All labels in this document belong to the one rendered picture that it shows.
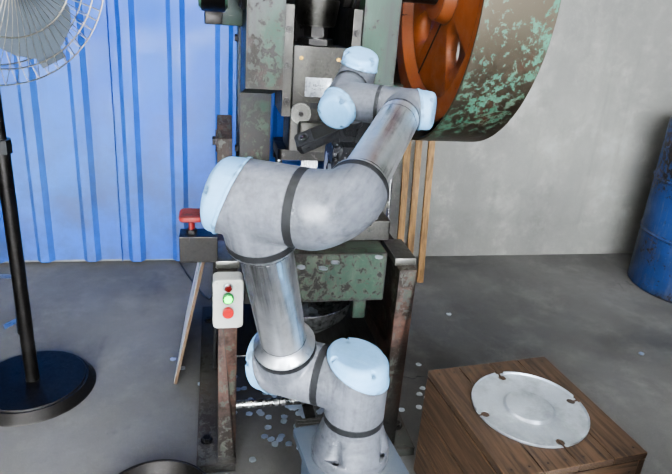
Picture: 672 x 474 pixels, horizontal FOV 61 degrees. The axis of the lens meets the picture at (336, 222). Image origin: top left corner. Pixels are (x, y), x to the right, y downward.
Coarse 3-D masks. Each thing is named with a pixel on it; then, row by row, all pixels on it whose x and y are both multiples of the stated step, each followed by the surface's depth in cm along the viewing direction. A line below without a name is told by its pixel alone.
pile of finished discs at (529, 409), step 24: (480, 384) 154; (504, 384) 155; (528, 384) 156; (552, 384) 157; (480, 408) 145; (504, 408) 146; (528, 408) 145; (552, 408) 146; (576, 408) 148; (504, 432) 137; (528, 432) 138; (552, 432) 138; (576, 432) 139
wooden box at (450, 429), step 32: (448, 384) 154; (448, 416) 148; (608, 416) 146; (448, 448) 149; (480, 448) 134; (512, 448) 133; (544, 448) 133; (576, 448) 134; (608, 448) 135; (640, 448) 136
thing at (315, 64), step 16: (304, 48) 150; (320, 48) 151; (336, 48) 152; (304, 64) 152; (320, 64) 153; (336, 64) 153; (304, 80) 153; (320, 80) 154; (304, 96) 155; (320, 96) 156; (304, 112) 155; (288, 128) 158; (304, 128) 155; (288, 144) 159
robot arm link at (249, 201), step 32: (224, 160) 81; (256, 160) 81; (224, 192) 78; (256, 192) 77; (288, 192) 76; (224, 224) 80; (256, 224) 78; (288, 224) 76; (256, 256) 83; (288, 256) 88; (256, 288) 90; (288, 288) 92; (256, 320) 98; (288, 320) 96; (256, 352) 105; (288, 352) 102; (256, 384) 108; (288, 384) 106
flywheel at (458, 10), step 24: (456, 0) 154; (480, 0) 133; (408, 24) 189; (432, 24) 172; (456, 24) 155; (408, 48) 188; (432, 48) 172; (456, 48) 162; (408, 72) 185; (432, 72) 172; (456, 72) 155
